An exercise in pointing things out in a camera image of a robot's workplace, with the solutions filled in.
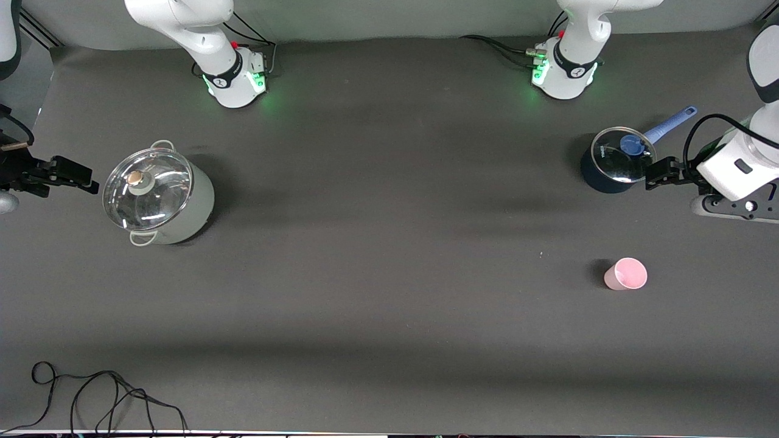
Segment dark blue saucepan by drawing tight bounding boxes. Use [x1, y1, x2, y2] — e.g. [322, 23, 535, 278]
[579, 106, 698, 194]

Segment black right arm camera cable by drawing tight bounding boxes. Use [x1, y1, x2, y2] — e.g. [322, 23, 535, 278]
[0, 103, 35, 148]

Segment thin black table cable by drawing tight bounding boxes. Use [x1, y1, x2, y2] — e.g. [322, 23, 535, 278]
[0, 361, 189, 436]

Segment glass pot lid grey knob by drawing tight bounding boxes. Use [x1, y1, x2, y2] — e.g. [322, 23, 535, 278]
[102, 148, 194, 232]

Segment grey-green cooking pot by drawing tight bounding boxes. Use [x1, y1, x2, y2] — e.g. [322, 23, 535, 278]
[102, 140, 215, 247]

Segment black right arm base cables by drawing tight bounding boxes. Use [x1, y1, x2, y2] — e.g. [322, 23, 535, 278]
[192, 11, 278, 78]

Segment black left arm base cables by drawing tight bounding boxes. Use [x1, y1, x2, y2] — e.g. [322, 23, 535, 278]
[459, 11, 567, 69]

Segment pink plastic cup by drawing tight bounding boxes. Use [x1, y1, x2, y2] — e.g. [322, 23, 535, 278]
[604, 257, 648, 291]

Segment glass saucepan lid blue knob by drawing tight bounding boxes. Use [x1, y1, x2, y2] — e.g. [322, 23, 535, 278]
[592, 127, 658, 184]

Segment black arm base cables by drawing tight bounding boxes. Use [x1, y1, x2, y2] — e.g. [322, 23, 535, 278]
[459, 11, 567, 69]
[192, 11, 278, 78]

